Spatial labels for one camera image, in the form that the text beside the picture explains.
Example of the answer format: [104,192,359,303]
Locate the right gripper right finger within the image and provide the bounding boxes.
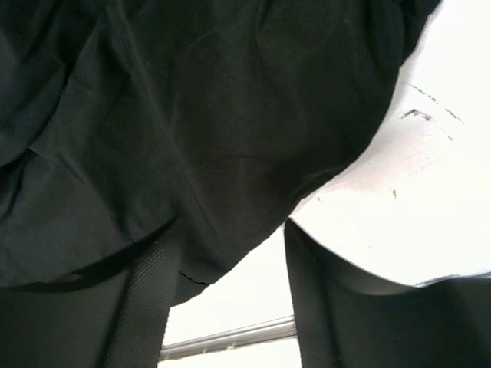
[284,221,490,367]

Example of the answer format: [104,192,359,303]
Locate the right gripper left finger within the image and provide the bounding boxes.
[1,225,180,367]

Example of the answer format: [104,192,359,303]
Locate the black trousers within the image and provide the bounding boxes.
[1,1,438,304]

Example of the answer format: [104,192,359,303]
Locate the aluminium front rail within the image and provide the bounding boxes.
[159,316,297,362]

